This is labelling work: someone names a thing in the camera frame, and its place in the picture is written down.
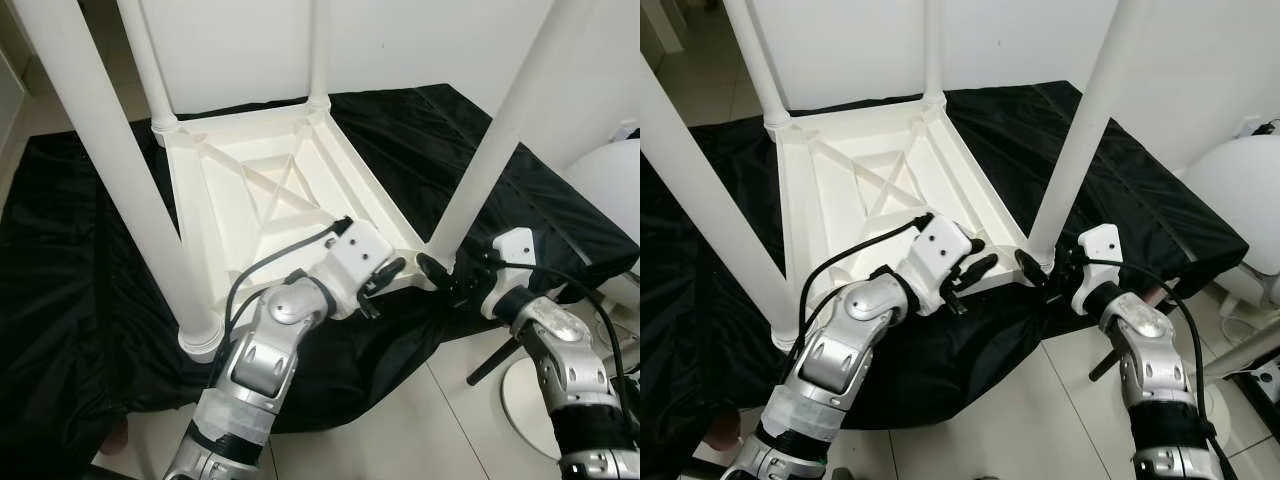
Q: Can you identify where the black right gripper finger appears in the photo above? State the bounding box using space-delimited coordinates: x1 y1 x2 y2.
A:
415 252 456 291
1014 250 1053 291

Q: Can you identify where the white plastic table top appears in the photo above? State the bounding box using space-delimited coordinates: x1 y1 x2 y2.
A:
763 93 1046 346
150 95 446 356

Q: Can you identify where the white plastic table leg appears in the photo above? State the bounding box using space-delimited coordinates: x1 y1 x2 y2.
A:
920 0 946 109
425 0 601 263
722 0 793 131
12 0 223 363
115 0 181 136
1025 0 1156 263
307 0 334 113
640 60 801 351

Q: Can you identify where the black table cloth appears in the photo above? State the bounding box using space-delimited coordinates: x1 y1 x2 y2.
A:
640 80 1251 471
0 83 641 471

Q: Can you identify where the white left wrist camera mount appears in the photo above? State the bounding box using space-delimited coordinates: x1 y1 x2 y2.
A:
905 218 976 316
322 222 396 319

